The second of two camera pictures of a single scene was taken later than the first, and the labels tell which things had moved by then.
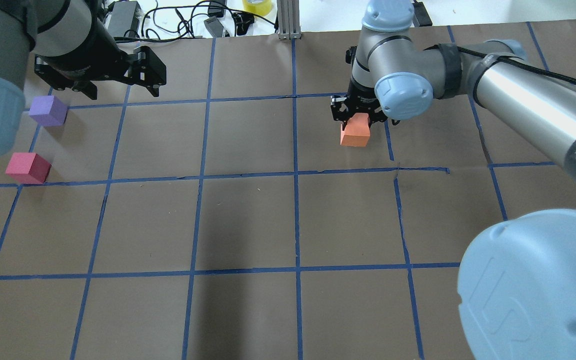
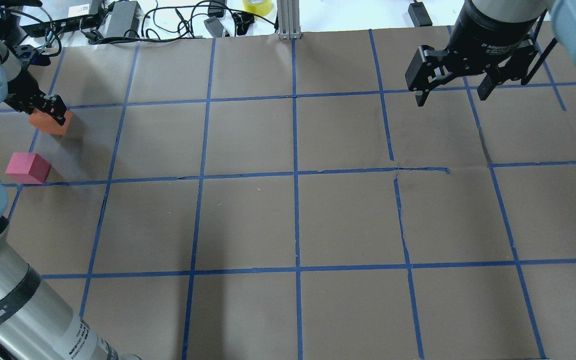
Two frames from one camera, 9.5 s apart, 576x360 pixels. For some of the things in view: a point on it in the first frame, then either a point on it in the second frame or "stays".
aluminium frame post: (289, 20) stays
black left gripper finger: (143, 67) to (54, 106)
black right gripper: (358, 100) to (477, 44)
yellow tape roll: (260, 7) stays
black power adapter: (125, 17) stays
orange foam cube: (356, 131) to (40, 120)
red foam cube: (28, 168) stays
